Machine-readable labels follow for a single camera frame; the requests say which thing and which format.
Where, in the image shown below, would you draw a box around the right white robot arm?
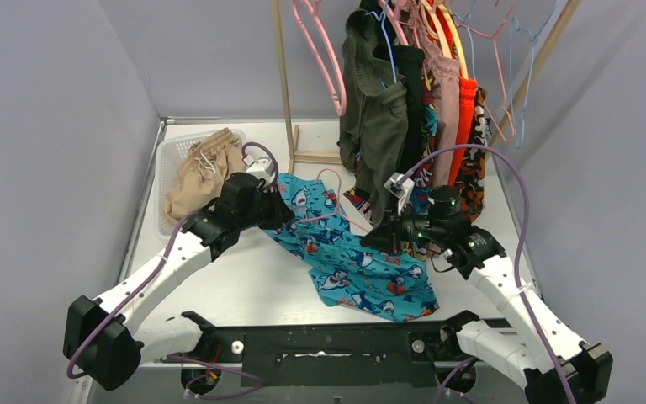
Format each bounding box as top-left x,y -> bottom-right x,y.
362,186 -> 613,403

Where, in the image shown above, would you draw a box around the beige shorts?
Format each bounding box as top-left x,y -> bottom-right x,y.
161,128 -> 246,225

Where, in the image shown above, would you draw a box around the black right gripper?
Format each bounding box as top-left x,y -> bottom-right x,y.
362,199 -> 447,255

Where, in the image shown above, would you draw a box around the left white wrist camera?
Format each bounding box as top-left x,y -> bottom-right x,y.
243,157 -> 277,185

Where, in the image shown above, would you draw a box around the black orange patterned shorts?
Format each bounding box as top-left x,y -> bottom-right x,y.
454,87 -> 490,222

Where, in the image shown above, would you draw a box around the dusty pink shorts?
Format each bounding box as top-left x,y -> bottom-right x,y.
406,0 -> 463,188

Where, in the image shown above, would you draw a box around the thin blue wire hanger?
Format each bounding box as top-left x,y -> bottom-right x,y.
365,2 -> 407,88

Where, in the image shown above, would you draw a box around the pink plastic hanger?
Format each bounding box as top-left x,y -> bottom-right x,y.
290,0 -> 347,117

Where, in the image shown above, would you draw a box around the empty pink wire hanger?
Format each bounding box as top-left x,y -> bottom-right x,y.
452,1 -> 516,142

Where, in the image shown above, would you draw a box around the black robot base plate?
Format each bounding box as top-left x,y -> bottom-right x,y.
164,311 -> 479,387

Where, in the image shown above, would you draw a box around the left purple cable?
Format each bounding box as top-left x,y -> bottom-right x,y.
65,141 -> 281,380

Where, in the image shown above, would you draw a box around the empty blue wire hanger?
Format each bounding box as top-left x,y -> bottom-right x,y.
462,0 -> 561,150

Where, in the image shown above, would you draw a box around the olive green shorts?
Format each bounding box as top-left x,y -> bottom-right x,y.
338,9 -> 408,223

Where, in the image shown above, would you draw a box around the wooden clothes rack frame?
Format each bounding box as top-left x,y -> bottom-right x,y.
270,0 -> 583,175

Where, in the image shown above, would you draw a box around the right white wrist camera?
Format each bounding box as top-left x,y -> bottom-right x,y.
384,173 -> 415,215

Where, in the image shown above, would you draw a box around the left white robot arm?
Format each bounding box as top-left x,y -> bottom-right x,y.
63,172 -> 294,391

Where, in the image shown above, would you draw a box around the turquoise shark print shorts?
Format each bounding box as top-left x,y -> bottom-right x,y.
267,173 -> 439,322

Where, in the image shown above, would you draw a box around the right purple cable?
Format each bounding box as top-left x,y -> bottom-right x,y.
398,143 -> 580,404

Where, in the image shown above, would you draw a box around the purple cable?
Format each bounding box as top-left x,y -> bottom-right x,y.
65,141 -> 281,380
398,143 -> 580,404

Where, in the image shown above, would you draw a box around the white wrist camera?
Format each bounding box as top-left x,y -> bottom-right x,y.
384,173 -> 415,215
243,157 -> 277,185

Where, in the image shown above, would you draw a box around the orange red shorts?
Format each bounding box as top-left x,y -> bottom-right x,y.
425,1 -> 478,145

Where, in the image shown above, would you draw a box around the white perforated plastic basket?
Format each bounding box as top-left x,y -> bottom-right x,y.
153,127 -> 246,239

